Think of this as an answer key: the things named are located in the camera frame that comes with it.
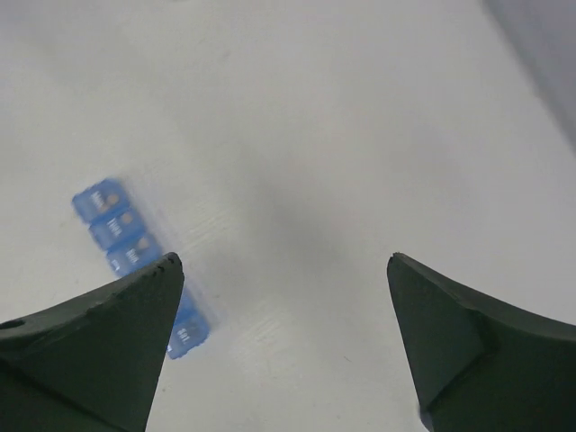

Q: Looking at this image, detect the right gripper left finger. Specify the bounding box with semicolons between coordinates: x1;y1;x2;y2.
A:
1;253;185;431

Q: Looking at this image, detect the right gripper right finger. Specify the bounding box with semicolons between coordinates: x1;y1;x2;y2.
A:
387;253;575;431

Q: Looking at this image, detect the blue weekly pill organizer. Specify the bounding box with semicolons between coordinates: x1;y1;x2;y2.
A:
71;178;210;359

